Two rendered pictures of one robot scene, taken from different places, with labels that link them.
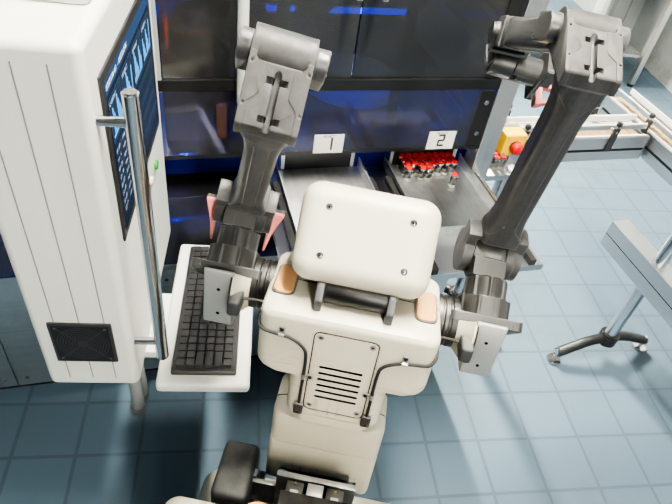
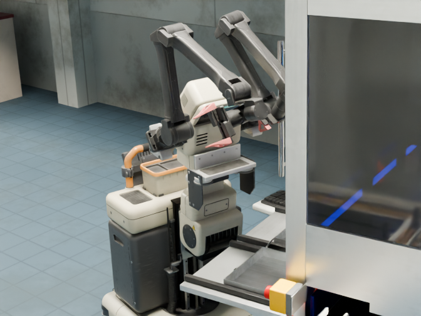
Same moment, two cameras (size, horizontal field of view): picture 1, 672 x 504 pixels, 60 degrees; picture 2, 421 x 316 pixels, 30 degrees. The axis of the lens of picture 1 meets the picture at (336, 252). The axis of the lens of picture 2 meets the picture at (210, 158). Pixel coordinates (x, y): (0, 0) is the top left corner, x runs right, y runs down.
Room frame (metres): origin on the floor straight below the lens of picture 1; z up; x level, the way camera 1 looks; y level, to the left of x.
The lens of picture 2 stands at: (3.12, -1.78, 2.17)
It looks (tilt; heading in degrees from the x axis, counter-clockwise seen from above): 21 degrees down; 145
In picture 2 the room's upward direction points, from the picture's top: 2 degrees counter-clockwise
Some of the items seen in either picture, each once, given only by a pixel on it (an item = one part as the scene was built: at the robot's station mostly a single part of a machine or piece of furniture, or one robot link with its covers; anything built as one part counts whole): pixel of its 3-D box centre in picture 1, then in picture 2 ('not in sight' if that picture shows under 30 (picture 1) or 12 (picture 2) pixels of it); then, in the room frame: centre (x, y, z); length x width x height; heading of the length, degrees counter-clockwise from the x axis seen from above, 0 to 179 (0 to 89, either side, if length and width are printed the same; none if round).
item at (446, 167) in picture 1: (429, 168); not in sight; (1.53, -0.24, 0.91); 0.18 x 0.02 x 0.05; 111
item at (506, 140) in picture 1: (509, 139); (285, 296); (1.63, -0.47, 1.00); 0.08 x 0.07 x 0.07; 21
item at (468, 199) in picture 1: (441, 192); (289, 279); (1.43, -0.28, 0.90); 0.34 x 0.26 x 0.04; 21
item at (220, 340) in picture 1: (211, 303); (308, 207); (0.92, 0.28, 0.82); 0.40 x 0.14 x 0.02; 11
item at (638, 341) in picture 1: (603, 343); not in sight; (1.71, -1.19, 0.07); 0.50 x 0.08 x 0.14; 111
